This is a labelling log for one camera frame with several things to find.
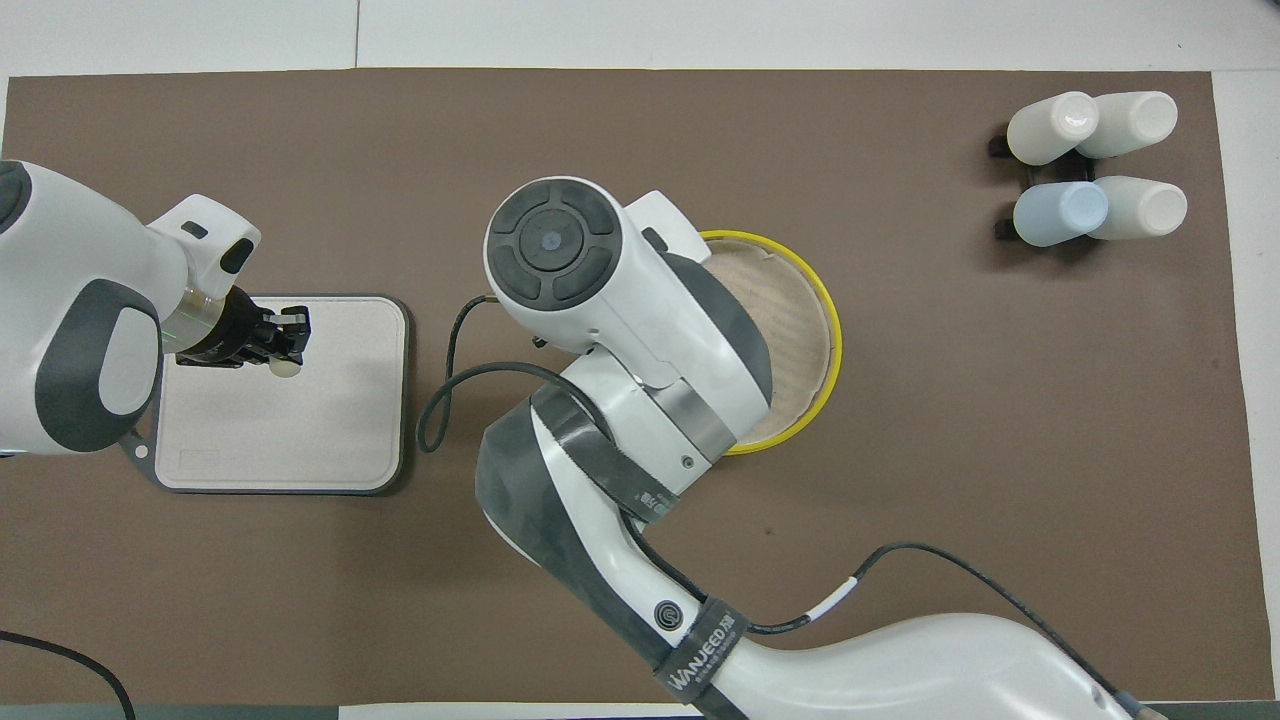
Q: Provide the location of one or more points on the white steamed bun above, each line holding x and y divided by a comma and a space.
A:
286, 368

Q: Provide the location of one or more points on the yellow rimmed bamboo steamer basket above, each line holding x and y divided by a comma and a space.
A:
790, 330

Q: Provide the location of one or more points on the white plastic cup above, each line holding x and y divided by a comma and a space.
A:
1050, 128
1140, 122
1150, 207

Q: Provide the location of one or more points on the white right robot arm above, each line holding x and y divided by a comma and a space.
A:
640, 300

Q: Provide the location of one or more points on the brown table mat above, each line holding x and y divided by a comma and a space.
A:
950, 420

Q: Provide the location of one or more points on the light blue plastic cup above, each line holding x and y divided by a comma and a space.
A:
1060, 212

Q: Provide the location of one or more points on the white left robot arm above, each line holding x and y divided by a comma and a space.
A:
90, 250

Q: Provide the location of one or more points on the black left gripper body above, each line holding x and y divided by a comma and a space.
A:
235, 335

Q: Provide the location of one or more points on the white grey-rimmed cutting board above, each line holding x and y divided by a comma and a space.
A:
300, 420

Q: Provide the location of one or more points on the black cup rack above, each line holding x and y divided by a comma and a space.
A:
1003, 228

